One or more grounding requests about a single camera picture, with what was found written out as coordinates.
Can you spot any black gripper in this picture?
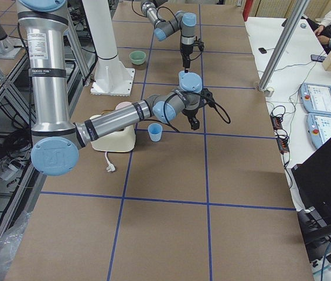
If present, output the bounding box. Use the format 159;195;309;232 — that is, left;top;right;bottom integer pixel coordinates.
182;99;204;131
180;43;193;73

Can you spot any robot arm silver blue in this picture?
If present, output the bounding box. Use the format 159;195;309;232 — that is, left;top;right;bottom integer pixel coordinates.
141;1;199;73
16;1;203;176

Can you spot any light blue cup near toaster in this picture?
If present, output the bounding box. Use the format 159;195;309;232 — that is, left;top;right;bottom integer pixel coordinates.
148;123;163;142

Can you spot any green plastic bowl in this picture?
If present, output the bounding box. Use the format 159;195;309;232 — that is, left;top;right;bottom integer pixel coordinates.
129;50;146;65

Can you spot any pink plastic bowl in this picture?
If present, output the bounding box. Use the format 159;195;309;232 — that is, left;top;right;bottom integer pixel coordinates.
115;101;132;110

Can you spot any cream white toaster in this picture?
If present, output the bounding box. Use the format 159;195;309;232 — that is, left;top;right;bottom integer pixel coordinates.
91;125;136;153

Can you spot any black smartphone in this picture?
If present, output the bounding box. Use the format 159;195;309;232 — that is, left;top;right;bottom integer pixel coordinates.
258;47;267;54

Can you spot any black orange usb hub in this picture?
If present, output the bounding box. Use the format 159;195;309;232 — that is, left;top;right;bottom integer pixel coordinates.
271;116;282;130

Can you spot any white toaster power plug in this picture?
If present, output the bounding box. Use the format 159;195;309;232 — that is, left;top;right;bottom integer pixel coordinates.
104;152;116;173

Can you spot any upper teach pendant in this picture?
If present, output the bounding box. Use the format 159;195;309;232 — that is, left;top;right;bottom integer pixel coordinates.
299;83;331;115

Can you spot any teach pendant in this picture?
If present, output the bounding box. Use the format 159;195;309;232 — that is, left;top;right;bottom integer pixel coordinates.
306;113;331;149
299;83;331;115

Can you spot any lower teach pendant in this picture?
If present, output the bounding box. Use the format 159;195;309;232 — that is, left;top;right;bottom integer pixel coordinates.
306;113;331;149

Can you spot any black laptop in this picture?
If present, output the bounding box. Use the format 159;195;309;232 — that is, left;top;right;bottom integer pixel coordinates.
291;136;331;211

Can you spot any clear plastic bag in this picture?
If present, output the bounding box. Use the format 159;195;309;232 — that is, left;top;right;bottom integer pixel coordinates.
0;211;32;280

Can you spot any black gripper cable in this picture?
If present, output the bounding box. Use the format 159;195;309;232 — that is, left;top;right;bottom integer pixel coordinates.
200;88;231;125
193;35;206;61

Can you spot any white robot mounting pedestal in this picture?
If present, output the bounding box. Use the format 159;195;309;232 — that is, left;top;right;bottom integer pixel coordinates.
83;0;135;96

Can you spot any aluminium frame post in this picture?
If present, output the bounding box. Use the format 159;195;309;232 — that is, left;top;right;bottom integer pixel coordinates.
258;0;309;92

